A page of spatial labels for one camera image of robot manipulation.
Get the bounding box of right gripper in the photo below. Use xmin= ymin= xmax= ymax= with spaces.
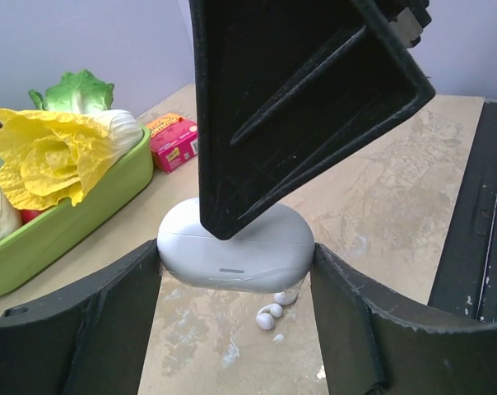
xmin=390 ymin=0 xmax=432 ymax=49

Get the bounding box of red toy pepper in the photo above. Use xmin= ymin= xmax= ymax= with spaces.
xmin=20 ymin=210 xmax=44 ymax=225

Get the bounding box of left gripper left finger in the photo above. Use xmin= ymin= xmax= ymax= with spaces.
xmin=0 ymin=240 xmax=161 ymax=394

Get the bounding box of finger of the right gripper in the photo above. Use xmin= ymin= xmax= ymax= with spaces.
xmin=189 ymin=0 xmax=435 ymax=240

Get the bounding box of green plastic basin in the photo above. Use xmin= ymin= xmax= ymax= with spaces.
xmin=0 ymin=128 xmax=154 ymax=296

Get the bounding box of white earbud charging case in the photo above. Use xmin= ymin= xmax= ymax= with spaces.
xmin=156 ymin=197 xmax=315 ymax=294

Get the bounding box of yellow napa cabbage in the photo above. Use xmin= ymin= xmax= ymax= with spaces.
xmin=0 ymin=108 xmax=144 ymax=211

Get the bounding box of white earbud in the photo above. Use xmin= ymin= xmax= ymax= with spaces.
xmin=274 ymin=290 xmax=299 ymax=306
xmin=256 ymin=303 xmax=283 ymax=331

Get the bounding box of green leafy lettuce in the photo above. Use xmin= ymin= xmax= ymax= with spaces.
xmin=28 ymin=69 xmax=114 ymax=114

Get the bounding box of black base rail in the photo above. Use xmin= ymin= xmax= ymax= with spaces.
xmin=428 ymin=100 xmax=497 ymax=319

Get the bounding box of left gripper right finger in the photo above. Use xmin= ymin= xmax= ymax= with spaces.
xmin=310 ymin=244 xmax=497 ymax=394

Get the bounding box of pink snack box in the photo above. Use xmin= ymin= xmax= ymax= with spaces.
xmin=146 ymin=113 xmax=198 ymax=174

